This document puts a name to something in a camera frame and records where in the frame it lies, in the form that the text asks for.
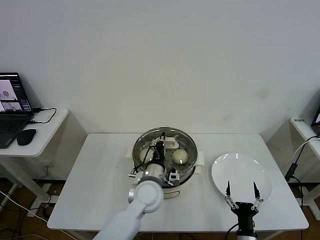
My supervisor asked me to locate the white electric cooker base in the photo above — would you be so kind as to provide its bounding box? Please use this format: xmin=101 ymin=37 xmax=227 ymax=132
xmin=124 ymin=144 xmax=205 ymax=200

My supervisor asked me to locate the white floor cable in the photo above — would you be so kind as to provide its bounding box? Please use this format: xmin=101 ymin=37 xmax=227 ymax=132
xmin=0 ymin=191 xmax=49 ymax=224

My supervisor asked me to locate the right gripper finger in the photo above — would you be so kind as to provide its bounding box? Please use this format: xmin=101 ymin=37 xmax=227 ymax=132
xmin=223 ymin=180 xmax=238 ymax=211
xmin=250 ymin=181 xmax=265 ymax=212

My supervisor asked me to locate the black computer mouse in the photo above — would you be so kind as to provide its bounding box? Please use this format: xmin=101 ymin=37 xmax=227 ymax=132
xmin=16 ymin=128 xmax=37 ymax=146

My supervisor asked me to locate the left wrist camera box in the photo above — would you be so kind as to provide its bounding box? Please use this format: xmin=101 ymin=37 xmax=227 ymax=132
xmin=167 ymin=169 xmax=181 ymax=187

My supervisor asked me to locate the white round plate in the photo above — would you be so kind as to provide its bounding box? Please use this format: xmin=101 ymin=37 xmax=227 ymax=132
xmin=211 ymin=152 xmax=273 ymax=204

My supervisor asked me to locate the white steamed baozi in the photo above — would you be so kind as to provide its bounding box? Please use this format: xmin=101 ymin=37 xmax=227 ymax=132
xmin=172 ymin=149 xmax=190 ymax=166
xmin=138 ymin=149 xmax=154 ymax=163

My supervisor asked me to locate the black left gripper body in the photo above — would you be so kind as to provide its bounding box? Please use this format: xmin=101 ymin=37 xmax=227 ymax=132
xmin=152 ymin=140 xmax=167 ymax=165

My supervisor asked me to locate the white side table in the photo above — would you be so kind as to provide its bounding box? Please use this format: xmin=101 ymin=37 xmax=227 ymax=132
xmin=289 ymin=116 xmax=320 ymax=218
xmin=0 ymin=108 xmax=70 ymax=210

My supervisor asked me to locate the white laptop cable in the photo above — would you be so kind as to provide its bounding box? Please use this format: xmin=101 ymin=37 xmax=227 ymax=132
xmin=292 ymin=137 xmax=320 ymax=161

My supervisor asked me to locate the perforated steel steamer basket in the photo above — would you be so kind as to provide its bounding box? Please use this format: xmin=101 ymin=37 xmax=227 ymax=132
xmin=132 ymin=127 xmax=198 ymax=181

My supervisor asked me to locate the black laptop cable loop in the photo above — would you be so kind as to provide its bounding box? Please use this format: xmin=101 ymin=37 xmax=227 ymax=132
xmin=27 ymin=107 xmax=57 ymax=125

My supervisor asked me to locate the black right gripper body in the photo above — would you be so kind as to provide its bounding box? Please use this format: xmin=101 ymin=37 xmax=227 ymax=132
xmin=230 ymin=201 xmax=260 ymax=231

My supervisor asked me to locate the black cable with adapter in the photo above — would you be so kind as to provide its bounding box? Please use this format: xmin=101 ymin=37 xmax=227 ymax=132
xmin=284 ymin=135 xmax=320 ymax=208

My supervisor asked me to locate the black open laptop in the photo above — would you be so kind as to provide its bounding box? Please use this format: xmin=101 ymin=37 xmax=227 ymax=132
xmin=310 ymin=104 xmax=320 ymax=137
xmin=0 ymin=72 xmax=35 ymax=150

